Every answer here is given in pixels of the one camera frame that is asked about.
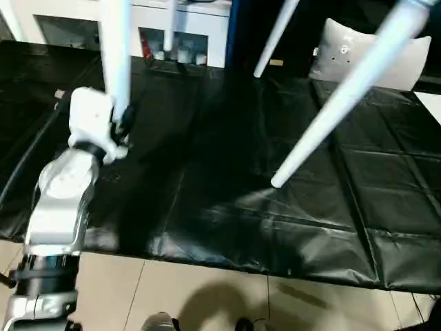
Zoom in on grey cushion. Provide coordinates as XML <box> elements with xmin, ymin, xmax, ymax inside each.
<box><xmin>308</xmin><ymin>19</ymin><xmax>432</xmax><ymax>92</ymax></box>

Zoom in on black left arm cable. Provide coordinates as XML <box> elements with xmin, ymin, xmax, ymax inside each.
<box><xmin>0</xmin><ymin>91</ymin><xmax>74</xmax><ymax>209</ymax></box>

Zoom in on black work mat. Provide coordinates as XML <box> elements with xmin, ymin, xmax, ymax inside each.
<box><xmin>0</xmin><ymin>39</ymin><xmax>441</xmax><ymax>295</ymax></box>

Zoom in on white flat board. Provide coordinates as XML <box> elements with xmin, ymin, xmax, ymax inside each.
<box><xmin>413</xmin><ymin>90</ymin><xmax>441</xmax><ymax>126</ymax></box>

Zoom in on dark right robot foot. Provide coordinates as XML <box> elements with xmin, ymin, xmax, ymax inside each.
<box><xmin>234</xmin><ymin>317</ymin><xmax>270</xmax><ymax>331</ymax></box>

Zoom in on white cabinet with glass doors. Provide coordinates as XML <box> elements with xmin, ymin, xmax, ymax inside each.
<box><xmin>0</xmin><ymin>0</ymin><xmax>232</xmax><ymax>70</ymax></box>

